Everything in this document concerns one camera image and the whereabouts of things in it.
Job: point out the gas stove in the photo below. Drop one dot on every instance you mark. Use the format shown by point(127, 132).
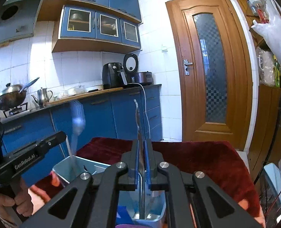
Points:
point(14, 111)

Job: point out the wooden door with glass pane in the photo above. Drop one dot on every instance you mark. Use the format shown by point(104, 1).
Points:
point(178, 76)

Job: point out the green bottle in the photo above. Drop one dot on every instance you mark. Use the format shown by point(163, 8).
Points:
point(277, 76)

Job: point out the blue base cabinets with counter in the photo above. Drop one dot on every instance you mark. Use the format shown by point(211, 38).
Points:
point(121, 114)

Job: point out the white light switch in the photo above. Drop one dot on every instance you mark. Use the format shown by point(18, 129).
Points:
point(164, 48)

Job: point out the light blue container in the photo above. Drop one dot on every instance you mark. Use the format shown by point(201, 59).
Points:
point(274, 182)

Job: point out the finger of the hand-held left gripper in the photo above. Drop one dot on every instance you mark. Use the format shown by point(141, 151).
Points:
point(52, 141)

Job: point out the metal wok with lid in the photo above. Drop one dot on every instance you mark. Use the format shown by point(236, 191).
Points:
point(12, 97)

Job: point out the grey range hood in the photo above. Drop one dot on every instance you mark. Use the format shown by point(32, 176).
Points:
point(12, 28)

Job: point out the person's left hand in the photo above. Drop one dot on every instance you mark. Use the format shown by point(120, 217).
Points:
point(25, 199)

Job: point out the red floral blanket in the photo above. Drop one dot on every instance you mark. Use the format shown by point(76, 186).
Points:
point(202, 156)

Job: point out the clear plastic bottle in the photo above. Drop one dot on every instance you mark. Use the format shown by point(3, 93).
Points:
point(255, 2)

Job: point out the black air fryer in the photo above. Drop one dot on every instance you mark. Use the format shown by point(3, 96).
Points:
point(112, 74)

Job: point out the blue glass-door wall cabinet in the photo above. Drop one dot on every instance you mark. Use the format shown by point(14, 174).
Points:
point(95, 26)

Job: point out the wooden shelf unit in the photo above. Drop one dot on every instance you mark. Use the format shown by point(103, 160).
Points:
point(266, 114)

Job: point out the pale blue utensil holder box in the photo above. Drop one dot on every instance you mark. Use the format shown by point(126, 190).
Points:
point(59, 173)

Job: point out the metal fork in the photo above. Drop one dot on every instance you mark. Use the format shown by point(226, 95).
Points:
point(78, 121)

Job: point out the white plastic bag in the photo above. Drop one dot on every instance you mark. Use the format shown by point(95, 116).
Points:
point(275, 38)

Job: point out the metal kettle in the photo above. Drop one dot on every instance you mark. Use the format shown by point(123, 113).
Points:
point(43, 96)

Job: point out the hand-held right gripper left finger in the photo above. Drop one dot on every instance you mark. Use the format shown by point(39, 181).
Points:
point(136, 161)

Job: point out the wooden cutting board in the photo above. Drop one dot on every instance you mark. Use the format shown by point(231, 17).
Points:
point(112, 89)

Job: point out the black metal rack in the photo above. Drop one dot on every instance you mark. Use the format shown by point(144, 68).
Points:
point(278, 109)

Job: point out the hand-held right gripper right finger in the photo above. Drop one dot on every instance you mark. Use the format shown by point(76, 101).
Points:
point(147, 161)

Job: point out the clear glass bowl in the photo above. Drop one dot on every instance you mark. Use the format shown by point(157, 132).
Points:
point(71, 92)

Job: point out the rice cooker with open lid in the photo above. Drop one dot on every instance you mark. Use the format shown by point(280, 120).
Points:
point(144, 77)

